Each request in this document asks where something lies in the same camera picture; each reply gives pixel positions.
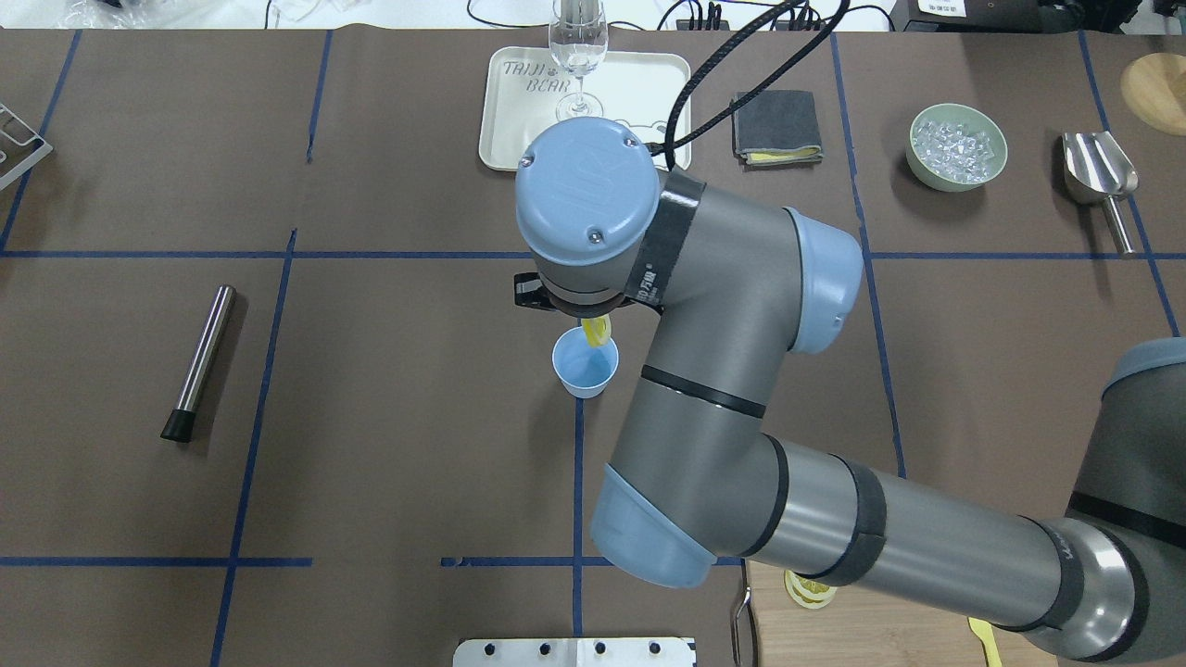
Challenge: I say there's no steel muddler black tip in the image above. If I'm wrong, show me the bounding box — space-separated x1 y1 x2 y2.
160 284 237 444

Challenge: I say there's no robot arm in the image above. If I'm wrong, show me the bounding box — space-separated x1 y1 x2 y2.
515 117 1185 663

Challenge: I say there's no light blue plastic cup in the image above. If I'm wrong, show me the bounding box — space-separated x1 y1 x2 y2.
551 328 620 398

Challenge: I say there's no cream bear serving tray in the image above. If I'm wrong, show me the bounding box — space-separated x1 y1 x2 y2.
477 46 691 170

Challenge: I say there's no grey folded cloth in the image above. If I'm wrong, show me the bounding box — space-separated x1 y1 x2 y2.
732 90 825 169

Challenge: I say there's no clear wine glass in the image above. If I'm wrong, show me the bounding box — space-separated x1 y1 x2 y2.
548 1 608 121

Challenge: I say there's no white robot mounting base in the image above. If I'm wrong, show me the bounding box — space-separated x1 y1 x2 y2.
452 636 699 666

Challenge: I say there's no green bowl of ice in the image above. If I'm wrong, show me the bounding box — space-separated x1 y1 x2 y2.
905 103 1009 193

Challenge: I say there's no wooden cutting board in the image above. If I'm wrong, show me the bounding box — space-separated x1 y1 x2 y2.
746 560 1076 667

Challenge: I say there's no yellow plastic knife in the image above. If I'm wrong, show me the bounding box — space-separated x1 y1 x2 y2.
967 617 1003 667

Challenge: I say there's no metal ice scoop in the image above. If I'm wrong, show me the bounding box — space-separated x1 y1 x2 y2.
1061 131 1139 260

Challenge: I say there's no wooden mug tree stand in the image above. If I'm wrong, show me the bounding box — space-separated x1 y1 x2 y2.
1121 52 1185 138

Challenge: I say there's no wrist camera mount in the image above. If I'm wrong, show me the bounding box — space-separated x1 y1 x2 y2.
514 271 556 312

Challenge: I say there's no white wire cup rack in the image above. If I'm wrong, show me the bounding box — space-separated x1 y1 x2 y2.
0 104 55 190

